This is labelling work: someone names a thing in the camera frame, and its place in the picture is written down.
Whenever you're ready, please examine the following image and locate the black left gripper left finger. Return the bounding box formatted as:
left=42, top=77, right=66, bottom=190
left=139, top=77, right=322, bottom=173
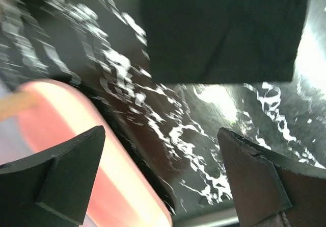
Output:
left=1, top=125, right=105, bottom=226

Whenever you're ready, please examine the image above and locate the pink oval tiered stool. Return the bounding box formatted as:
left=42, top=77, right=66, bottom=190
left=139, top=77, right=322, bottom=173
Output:
left=1, top=80, right=172, bottom=226

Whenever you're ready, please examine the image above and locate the black daisy print t-shirt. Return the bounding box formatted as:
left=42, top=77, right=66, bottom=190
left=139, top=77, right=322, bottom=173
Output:
left=140, top=0, right=309, bottom=84

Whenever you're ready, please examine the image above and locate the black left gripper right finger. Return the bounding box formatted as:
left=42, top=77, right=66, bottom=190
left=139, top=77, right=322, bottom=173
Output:
left=218, top=128, right=325, bottom=226

